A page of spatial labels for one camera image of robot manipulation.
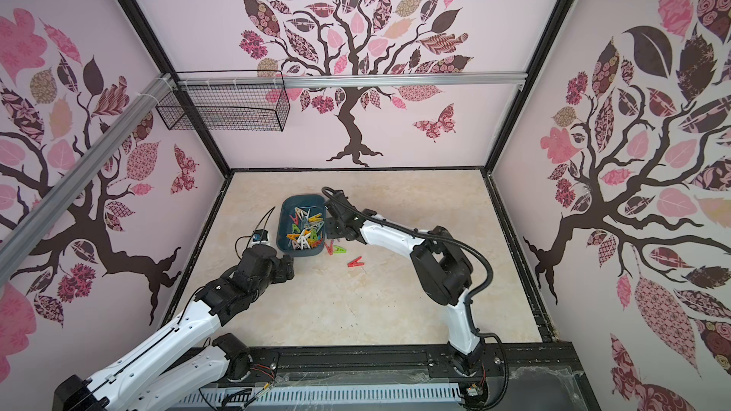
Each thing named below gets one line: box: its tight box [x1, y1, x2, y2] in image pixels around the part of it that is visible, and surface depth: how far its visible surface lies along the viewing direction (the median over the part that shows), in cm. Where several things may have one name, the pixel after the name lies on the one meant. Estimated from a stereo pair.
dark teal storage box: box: [276, 194, 327, 257], surface depth 102 cm
